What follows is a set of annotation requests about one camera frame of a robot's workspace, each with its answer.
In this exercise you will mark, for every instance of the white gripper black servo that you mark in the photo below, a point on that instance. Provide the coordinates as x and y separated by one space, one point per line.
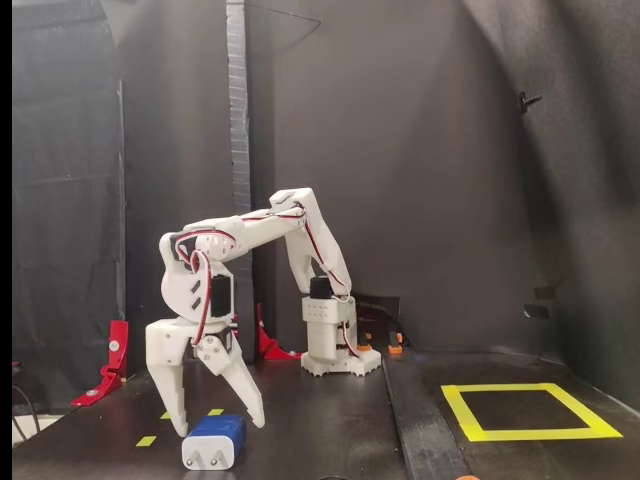
167 341

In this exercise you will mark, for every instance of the blue white charger plug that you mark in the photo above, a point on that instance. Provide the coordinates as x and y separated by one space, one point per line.
215 432

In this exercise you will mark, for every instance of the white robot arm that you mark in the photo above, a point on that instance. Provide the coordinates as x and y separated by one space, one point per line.
260 232

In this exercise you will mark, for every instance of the red clamp with silver screw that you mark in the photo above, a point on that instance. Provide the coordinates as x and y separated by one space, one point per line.
272 347

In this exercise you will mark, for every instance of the orange black spring clamp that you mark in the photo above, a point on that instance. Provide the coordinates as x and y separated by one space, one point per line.
395 345
366 345
467 477

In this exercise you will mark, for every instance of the black shiny side curtain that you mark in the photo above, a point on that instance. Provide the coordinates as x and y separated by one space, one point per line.
65 200

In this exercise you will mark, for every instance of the black backdrop cloth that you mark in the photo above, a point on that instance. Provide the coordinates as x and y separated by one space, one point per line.
425 175

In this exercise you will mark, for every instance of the yellow tape square outline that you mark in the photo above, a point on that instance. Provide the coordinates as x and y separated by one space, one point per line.
530 434

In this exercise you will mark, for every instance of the black tape flap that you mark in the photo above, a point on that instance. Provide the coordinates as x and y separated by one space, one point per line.
547 290

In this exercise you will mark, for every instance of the black spring clip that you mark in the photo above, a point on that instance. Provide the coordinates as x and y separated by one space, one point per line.
526 100

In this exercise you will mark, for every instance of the red metal angle bracket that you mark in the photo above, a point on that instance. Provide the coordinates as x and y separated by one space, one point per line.
117 340

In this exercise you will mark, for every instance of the black foam wrapped post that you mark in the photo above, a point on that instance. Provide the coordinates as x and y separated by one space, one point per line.
239 100

